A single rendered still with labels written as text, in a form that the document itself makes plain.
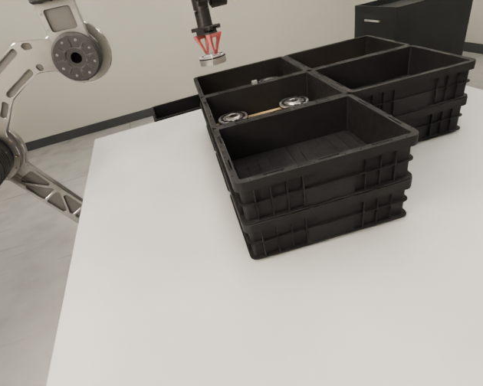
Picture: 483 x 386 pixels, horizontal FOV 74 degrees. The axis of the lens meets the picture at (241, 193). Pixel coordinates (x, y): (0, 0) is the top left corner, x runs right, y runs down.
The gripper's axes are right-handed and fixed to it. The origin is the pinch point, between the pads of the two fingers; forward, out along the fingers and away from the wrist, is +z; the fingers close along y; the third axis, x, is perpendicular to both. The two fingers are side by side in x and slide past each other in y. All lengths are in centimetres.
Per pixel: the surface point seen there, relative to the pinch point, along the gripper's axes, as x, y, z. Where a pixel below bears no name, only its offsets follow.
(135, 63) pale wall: -111, 252, 26
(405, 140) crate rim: 28, -82, 15
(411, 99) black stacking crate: -9, -71, 20
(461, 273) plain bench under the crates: 36, -96, 38
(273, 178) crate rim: 50, -65, 15
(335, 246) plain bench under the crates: 41, -72, 37
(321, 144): 20, -57, 23
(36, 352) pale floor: 107, 47, 103
